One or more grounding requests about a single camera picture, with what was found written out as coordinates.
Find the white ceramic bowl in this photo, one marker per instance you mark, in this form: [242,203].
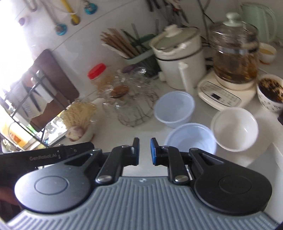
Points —
[234,130]

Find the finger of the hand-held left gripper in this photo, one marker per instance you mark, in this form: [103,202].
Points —
[77,149]

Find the blue pipe flange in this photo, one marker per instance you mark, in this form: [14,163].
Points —
[90,10]
[60,29]

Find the dark wooden cutting board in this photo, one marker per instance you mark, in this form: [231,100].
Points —
[64,81]

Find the patterned cup with tea leaves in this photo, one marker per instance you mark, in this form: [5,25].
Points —
[268,88]

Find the mint green electric kettle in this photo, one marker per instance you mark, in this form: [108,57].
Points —
[263,22]

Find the black dish rack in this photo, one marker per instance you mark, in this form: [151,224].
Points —
[33,88]

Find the orange detergent bottle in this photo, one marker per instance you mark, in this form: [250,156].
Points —
[15,136]

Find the white patterned board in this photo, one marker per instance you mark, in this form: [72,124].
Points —
[42,97]

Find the glass kettle with white lid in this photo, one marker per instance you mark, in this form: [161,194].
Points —
[234,59]

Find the clear drinking glass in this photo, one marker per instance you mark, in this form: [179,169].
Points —
[55,128]

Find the dried noodle bundle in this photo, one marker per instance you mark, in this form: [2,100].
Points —
[77,115]

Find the small white bowl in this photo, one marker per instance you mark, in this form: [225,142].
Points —
[88,132]

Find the bundle of wooden chopsticks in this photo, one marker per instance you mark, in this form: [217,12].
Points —
[119,44]

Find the translucent plastic bowl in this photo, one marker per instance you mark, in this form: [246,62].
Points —
[190,137]
[173,110]

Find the white electric cooking pot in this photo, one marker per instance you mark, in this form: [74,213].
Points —
[174,68]

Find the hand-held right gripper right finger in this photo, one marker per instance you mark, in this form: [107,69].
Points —
[154,152]

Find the white cup with yellow liquid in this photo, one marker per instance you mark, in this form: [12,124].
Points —
[267,57]

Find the green utensil holder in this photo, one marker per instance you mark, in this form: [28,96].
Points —
[141,58]

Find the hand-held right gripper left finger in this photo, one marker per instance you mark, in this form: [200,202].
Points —
[134,152]

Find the garlic bulb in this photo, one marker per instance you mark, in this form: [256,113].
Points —
[75,132]

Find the red-lidded clear jar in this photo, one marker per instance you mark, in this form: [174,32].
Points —
[97,71]

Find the person's left hand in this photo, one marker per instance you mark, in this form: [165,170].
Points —
[7,195]

